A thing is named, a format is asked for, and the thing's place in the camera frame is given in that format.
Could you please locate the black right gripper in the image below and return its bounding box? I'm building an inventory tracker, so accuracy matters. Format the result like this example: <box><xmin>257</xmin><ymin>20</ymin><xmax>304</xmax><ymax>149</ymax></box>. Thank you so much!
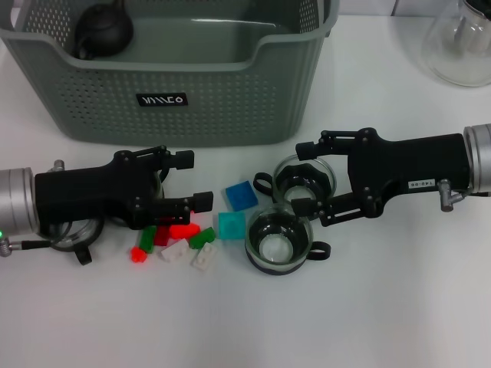
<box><xmin>290</xmin><ymin>129</ymin><xmax>472</xmax><ymax>227</ymax></box>

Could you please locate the white building brick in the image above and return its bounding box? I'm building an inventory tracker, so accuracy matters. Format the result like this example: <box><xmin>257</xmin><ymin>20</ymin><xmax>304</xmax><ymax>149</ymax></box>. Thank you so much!
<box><xmin>160</xmin><ymin>241</ymin><xmax>191</xmax><ymax>264</ymax></box>

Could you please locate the grey-green perforated storage bin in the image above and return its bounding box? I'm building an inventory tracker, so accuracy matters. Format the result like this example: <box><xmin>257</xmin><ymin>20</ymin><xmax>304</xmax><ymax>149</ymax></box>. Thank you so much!
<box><xmin>0</xmin><ymin>0</ymin><xmax>341</xmax><ymax>149</ymax></box>

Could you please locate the black cast iron teapot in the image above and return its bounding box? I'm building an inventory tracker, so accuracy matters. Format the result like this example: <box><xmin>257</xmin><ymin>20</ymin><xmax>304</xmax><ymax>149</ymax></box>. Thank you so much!
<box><xmin>73</xmin><ymin>0</ymin><xmax>135</xmax><ymax>61</ymax></box>

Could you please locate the arm cable with connector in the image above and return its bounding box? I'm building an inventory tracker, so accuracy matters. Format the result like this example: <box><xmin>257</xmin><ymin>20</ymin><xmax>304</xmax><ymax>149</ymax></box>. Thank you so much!
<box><xmin>0</xmin><ymin>228</ymin><xmax>53</xmax><ymax>258</ymax></box>
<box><xmin>439</xmin><ymin>179</ymin><xmax>491</xmax><ymax>213</ymax></box>

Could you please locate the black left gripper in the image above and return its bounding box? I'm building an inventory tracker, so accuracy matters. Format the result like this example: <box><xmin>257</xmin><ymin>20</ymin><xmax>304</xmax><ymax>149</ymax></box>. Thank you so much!
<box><xmin>34</xmin><ymin>145</ymin><xmax>214</xmax><ymax>235</ymax></box>

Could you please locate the bright red large brick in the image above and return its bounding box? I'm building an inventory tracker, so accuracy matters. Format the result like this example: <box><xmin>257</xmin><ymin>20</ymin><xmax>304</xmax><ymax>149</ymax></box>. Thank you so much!
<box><xmin>168</xmin><ymin>223</ymin><xmax>202</xmax><ymax>241</ymax></box>

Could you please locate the clear glass carafe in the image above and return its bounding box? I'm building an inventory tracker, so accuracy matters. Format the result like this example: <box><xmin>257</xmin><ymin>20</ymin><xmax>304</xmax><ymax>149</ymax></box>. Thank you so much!
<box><xmin>420</xmin><ymin>0</ymin><xmax>491</xmax><ymax>88</ymax></box>

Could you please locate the white flat building plate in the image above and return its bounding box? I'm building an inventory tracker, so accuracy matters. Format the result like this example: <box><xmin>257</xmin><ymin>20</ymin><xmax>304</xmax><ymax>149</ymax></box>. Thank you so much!
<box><xmin>190</xmin><ymin>245</ymin><xmax>220</xmax><ymax>273</ymax></box>

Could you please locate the right arm cable with connector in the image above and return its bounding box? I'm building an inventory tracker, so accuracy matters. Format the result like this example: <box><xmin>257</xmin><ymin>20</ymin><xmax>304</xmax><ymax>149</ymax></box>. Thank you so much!
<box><xmin>439</xmin><ymin>179</ymin><xmax>491</xmax><ymax>213</ymax></box>

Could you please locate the left arm cable with connector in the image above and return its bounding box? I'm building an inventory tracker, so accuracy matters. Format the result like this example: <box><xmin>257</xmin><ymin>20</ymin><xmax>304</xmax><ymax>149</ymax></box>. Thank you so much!
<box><xmin>0</xmin><ymin>228</ymin><xmax>53</xmax><ymax>258</ymax></box>

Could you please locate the green building brick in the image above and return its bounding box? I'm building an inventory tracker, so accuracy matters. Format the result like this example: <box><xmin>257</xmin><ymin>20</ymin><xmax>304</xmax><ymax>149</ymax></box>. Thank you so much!
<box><xmin>138</xmin><ymin>225</ymin><xmax>158</xmax><ymax>255</ymax></box>
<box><xmin>189</xmin><ymin>226</ymin><xmax>217</xmax><ymax>251</ymax></box>

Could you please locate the cyan square building plate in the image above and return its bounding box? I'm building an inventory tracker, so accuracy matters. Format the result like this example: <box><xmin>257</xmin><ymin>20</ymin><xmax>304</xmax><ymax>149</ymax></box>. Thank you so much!
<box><xmin>217</xmin><ymin>210</ymin><xmax>247</xmax><ymax>241</ymax></box>

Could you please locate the dark red long brick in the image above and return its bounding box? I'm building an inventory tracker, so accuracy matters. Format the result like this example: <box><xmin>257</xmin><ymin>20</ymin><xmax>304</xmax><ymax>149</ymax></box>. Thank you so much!
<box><xmin>154</xmin><ymin>225</ymin><xmax>172</xmax><ymax>247</ymax></box>

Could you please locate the blue square building plate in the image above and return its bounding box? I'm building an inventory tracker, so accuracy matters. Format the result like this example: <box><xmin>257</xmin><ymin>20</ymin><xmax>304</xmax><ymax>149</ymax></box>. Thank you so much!
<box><xmin>224</xmin><ymin>179</ymin><xmax>259</xmax><ymax>212</ymax></box>

